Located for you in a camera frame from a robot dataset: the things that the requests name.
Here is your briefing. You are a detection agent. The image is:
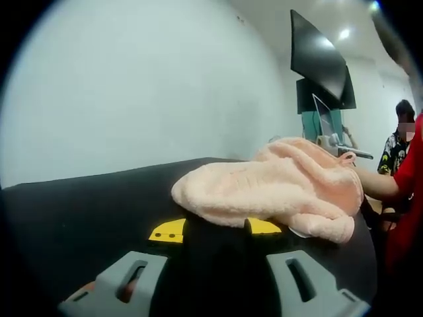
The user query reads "teal monitor stand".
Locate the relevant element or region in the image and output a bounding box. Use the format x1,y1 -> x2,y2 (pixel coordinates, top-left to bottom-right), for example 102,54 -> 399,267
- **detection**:
301,108 -> 343,142

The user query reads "black chair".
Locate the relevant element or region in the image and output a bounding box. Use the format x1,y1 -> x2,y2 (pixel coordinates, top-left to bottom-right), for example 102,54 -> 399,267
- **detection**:
361,194 -> 401,232

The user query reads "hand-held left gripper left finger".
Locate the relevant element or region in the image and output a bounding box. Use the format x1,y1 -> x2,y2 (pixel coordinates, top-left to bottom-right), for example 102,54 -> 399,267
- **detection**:
58,217 -> 212,317

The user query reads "large black monitor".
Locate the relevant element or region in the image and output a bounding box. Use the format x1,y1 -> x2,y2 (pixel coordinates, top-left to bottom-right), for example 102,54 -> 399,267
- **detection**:
290,9 -> 357,110

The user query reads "pink fluffy towel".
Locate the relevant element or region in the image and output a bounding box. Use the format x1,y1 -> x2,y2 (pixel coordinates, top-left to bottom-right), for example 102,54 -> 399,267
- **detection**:
171,137 -> 366,244

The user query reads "black table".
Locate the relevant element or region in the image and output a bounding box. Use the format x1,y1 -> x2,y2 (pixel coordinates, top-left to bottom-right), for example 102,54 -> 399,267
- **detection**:
0,157 -> 379,317

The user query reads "person in red shirt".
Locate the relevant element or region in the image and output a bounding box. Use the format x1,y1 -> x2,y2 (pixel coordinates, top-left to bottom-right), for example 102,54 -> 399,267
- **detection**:
384,111 -> 423,275

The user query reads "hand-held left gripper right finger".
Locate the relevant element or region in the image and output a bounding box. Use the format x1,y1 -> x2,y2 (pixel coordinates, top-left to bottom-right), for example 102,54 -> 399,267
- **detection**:
217,217 -> 371,317

